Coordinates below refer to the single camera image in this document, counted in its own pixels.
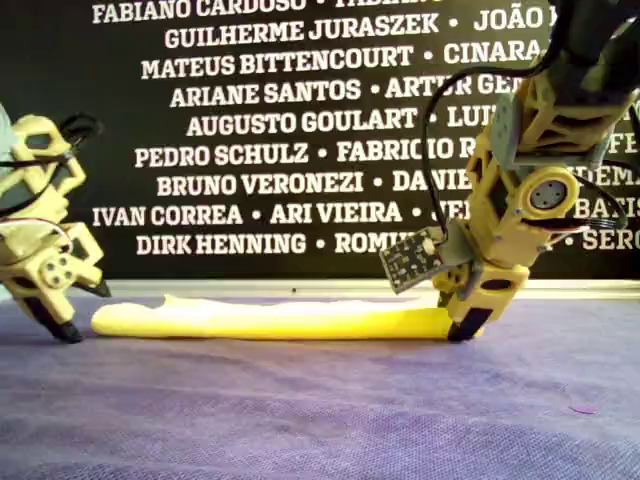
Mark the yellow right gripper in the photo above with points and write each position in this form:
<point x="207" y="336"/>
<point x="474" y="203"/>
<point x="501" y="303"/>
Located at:
<point x="517" y="276"/>

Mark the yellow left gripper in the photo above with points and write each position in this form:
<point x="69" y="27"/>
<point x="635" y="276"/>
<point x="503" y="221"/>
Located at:
<point x="15" y="260"/>

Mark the yellow microfibre cloth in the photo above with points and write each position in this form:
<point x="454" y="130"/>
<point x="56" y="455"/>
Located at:
<point x="250" y="320"/>

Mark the yellow lattice right robot arm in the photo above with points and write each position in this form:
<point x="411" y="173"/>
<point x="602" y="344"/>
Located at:
<point x="550" y="115"/>

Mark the yellow lattice left robot arm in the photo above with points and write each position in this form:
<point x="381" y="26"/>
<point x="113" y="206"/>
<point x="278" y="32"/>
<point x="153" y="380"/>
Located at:
<point x="35" y="180"/>

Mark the small pink dot sticker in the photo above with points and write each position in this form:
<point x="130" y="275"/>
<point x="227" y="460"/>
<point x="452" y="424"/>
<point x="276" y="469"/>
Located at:
<point x="582" y="408"/>

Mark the black banner with white names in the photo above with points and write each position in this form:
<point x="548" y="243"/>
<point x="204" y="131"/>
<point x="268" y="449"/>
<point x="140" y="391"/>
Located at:
<point x="250" y="267"/>

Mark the purple table cover sheet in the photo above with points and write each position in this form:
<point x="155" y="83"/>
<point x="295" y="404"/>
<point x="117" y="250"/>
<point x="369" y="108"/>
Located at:
<point x="300" y="425"/>

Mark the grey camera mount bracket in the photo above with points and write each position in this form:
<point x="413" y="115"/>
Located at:
<point x="457" y="245"/>

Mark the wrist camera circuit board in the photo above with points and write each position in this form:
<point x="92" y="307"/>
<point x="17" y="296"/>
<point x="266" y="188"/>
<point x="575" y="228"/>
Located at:
<point x="407" y="260"/>

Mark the aluminium table frame rail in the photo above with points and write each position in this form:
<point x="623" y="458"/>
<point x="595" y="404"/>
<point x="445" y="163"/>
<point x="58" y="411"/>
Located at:
<point x="200" y="286"/>

